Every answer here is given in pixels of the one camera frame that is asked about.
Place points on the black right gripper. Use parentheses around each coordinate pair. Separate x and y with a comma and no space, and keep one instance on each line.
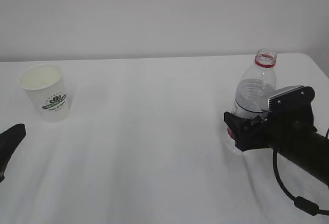
(290,132)

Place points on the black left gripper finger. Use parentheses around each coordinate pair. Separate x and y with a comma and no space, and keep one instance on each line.
(10,140)

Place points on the clear water bottle red label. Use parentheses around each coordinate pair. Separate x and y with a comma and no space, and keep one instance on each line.
(259,79)

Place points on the white paper cup green logo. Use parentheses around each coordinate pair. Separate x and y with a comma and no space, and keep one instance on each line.
(44,86)

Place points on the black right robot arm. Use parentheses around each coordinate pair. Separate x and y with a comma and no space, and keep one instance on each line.
(316,165)

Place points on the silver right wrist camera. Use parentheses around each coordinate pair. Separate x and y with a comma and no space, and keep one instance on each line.
(282,99)

